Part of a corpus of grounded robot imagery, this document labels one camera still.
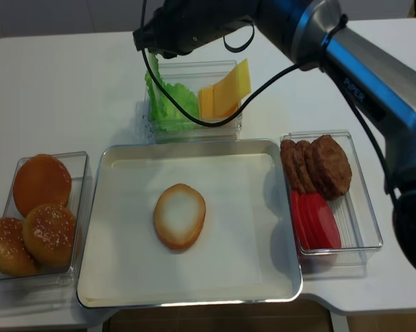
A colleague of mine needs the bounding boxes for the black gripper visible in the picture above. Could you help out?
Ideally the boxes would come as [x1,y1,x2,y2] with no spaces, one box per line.
[132,0,209,59]

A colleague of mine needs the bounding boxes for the green lettuce leaf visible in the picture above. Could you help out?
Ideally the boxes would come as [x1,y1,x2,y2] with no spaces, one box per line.
[149,83,199,132]
[145,53,168,121]

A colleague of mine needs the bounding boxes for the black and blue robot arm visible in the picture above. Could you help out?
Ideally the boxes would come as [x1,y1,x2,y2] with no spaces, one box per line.
[133,1,416,269]

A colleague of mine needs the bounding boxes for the clear lettuce and cheese bin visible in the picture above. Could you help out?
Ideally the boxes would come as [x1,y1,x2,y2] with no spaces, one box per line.
[144,61,241,143]

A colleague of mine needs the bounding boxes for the upright yellow cheese slice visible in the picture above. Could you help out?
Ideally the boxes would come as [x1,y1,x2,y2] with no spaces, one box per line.
[213,59,251,118]

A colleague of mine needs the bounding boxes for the flat yellow cheese slices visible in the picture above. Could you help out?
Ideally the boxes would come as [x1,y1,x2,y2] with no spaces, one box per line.
[198,86,239,120]

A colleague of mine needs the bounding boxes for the green lettuce leaf in bin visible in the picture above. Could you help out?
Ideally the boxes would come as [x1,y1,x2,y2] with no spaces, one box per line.
[149,83,199,132]

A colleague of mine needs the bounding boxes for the rear brown meat patty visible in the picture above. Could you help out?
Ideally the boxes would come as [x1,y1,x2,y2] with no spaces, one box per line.
[281,140,305,194]

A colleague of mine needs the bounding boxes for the brown meat patty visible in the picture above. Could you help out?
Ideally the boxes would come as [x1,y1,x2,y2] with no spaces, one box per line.
[293,140,316,194]
[281,140,305,194]
[312,135,352,201]
[303,143,327,197]

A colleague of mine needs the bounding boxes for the clear bun bin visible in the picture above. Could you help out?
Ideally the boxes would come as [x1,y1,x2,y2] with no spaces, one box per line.
[0,151,93,290]

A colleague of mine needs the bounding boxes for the bottom bun half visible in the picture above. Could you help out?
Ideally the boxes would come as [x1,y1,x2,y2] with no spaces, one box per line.
[153,183,206,251]

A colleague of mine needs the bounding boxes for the metal serving tray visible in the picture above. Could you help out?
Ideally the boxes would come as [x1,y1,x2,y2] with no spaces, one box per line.
[77,140,303,308]

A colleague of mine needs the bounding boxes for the plain top bun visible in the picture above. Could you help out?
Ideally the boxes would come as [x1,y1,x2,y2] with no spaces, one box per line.
[12,154,72,217]

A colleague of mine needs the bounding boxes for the front brown meat patty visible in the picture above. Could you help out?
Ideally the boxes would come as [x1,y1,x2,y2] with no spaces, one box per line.
[312,135,352,201]

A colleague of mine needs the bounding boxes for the white paper tray liner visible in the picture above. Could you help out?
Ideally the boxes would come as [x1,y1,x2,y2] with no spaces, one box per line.
[77,147,271,306]

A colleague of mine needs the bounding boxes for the sesame top bun right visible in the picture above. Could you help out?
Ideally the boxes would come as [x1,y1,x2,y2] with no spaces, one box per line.
[22,204,76,268]

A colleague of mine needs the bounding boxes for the sesame bun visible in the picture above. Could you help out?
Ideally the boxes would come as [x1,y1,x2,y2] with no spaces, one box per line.
[22,204,76,268]
[0,217,40,277]

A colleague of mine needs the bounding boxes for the red tomato slices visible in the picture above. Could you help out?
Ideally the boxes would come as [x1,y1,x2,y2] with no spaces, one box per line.
[290,190,341,251]

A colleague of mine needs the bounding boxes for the clear patty and tomato bin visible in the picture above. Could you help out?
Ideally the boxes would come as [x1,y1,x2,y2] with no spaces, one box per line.
[281,131,383,276]

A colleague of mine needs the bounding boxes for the sesame top bun left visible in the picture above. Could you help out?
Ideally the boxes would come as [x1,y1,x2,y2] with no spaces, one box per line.
[0,217,40,277]

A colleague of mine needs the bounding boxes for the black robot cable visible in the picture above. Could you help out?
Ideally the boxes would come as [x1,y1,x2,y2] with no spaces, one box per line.
[137,0,402,201]

